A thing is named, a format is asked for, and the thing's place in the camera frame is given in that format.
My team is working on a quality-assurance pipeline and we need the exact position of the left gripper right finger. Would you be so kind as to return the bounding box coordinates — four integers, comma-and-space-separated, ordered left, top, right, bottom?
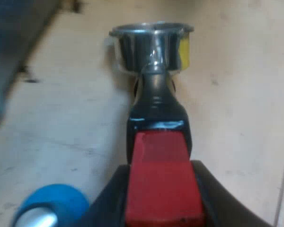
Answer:
190, 159, 274, 227

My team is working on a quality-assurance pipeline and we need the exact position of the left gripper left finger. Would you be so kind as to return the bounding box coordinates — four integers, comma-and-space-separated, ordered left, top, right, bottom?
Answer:
80, 165, 131, 227

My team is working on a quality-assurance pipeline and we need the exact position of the filter holder with red-ended handle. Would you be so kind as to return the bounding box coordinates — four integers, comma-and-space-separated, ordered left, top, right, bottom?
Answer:
105, 21, 204, 227

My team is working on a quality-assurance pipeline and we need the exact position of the bright blue tamper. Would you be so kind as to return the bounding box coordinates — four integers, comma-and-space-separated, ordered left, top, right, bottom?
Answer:
10, 183, 89, 227

